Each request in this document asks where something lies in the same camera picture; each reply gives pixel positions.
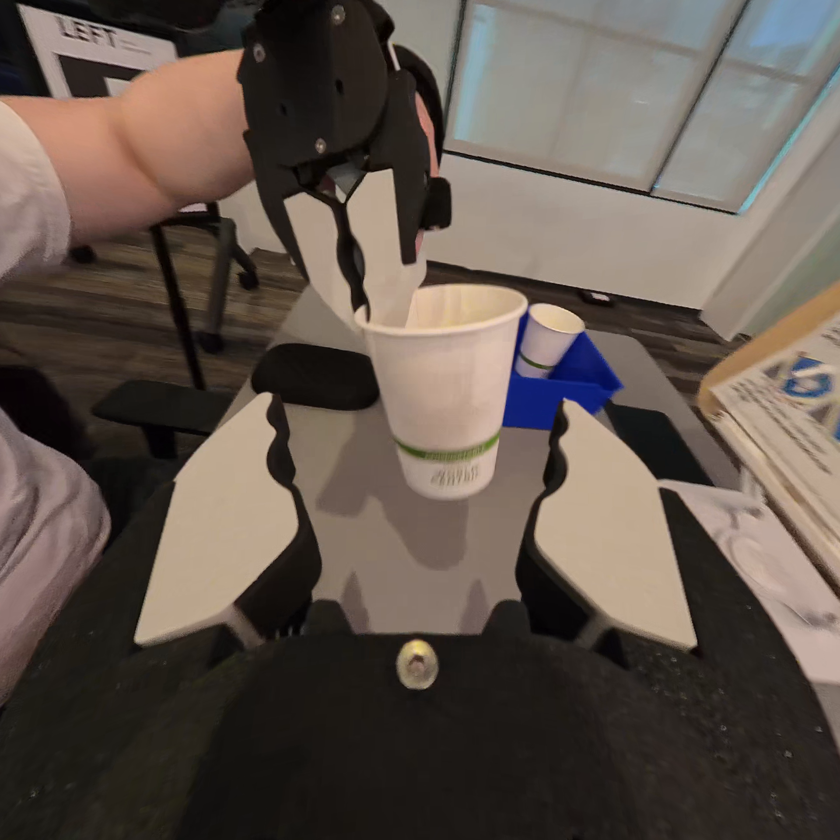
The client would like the white paper cup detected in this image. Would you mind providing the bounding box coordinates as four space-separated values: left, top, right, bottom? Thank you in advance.
515 304 588 382
355 284 529 501

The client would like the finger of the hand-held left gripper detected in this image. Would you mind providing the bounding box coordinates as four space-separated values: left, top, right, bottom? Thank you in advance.
256 168 362 316
348 168 429 329

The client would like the black chair armrest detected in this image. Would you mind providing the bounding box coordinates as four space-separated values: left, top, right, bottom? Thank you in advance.
92 381 237 460

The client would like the black chair base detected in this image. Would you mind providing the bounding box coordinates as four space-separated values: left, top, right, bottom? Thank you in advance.
66 210 261 355

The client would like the person's left forearm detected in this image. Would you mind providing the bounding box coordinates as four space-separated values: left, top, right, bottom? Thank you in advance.
0 46 257 250

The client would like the black flat mat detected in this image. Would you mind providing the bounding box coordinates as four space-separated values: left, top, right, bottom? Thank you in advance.
607 405 716 487

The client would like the instruction sheet on wooden stand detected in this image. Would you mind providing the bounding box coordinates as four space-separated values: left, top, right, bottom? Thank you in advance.
696 283 840 585

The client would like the large window with blinds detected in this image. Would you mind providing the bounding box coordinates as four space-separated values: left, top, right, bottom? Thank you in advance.
447 0 840 214

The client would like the black white marker board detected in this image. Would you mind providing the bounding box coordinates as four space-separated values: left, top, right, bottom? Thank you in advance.
16 0 211 392

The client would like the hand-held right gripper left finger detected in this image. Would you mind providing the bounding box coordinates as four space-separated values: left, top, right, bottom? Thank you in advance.
134 392 324 649

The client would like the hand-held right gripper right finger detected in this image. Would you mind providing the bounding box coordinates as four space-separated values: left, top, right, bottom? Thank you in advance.
516 401 699 653

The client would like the blue plastic bin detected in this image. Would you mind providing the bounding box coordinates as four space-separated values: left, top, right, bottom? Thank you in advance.
503 311 624 431

